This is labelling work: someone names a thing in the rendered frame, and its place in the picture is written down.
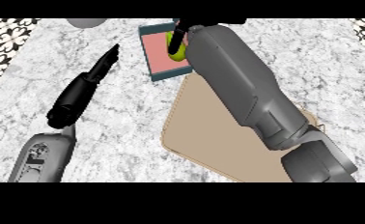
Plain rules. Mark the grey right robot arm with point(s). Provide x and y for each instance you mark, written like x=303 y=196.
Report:
x=251 y=96

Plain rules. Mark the pink tray with teal rim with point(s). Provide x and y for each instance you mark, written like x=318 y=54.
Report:
x=158 y=54

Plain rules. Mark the yellow-green pear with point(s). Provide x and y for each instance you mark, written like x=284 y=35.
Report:
x=177 y=54

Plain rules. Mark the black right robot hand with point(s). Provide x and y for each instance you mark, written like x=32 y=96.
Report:
x=179 y=34

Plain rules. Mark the tan cardboard box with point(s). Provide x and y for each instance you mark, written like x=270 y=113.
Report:
x=208 y=134

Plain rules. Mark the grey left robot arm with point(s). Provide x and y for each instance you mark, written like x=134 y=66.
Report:
x=40 y=158

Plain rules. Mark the grey round object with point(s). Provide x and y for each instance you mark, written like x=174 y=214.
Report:
x=86 y=22

